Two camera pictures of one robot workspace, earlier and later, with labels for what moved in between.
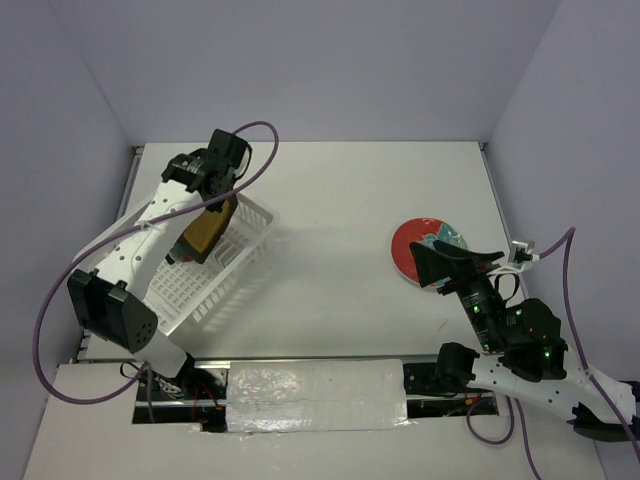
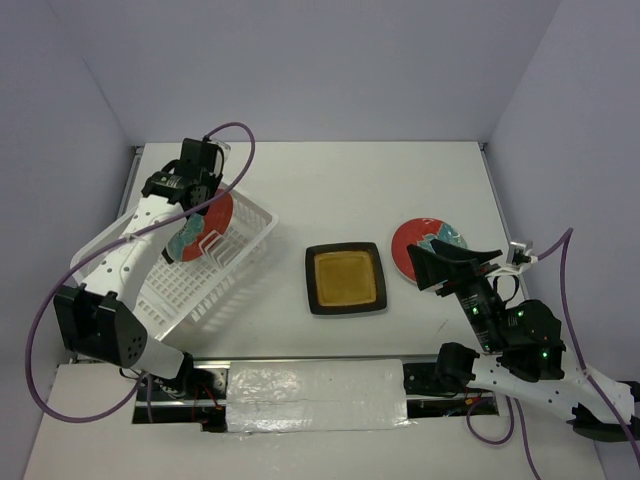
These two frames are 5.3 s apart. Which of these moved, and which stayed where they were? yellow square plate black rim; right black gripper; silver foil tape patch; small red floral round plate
Moved: yellow square plate black rim
Stayed: silver foil tape patch; right black gripper; small red floral round plate
